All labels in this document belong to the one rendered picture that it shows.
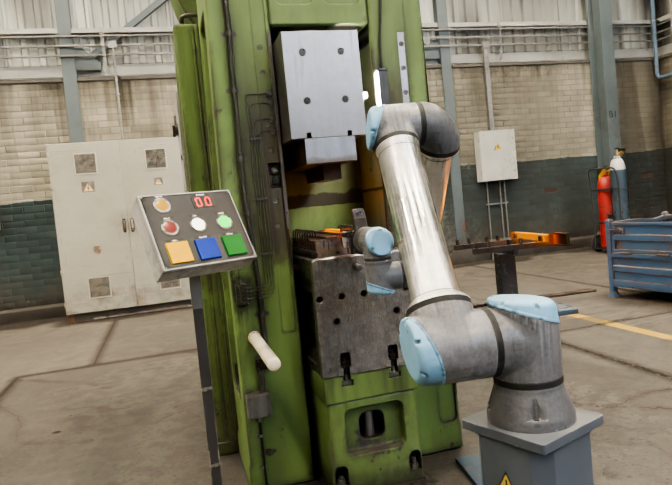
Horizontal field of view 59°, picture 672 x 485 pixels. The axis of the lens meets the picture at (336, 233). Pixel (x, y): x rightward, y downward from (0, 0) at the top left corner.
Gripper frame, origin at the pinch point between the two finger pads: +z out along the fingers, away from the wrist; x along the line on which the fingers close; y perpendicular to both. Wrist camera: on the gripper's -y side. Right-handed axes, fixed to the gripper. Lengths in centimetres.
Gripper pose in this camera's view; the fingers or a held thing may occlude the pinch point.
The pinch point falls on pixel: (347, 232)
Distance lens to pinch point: 226.6
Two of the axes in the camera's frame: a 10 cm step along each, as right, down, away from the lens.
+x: 9.6, -1.1, 2.7
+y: 1.0, 9.9, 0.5
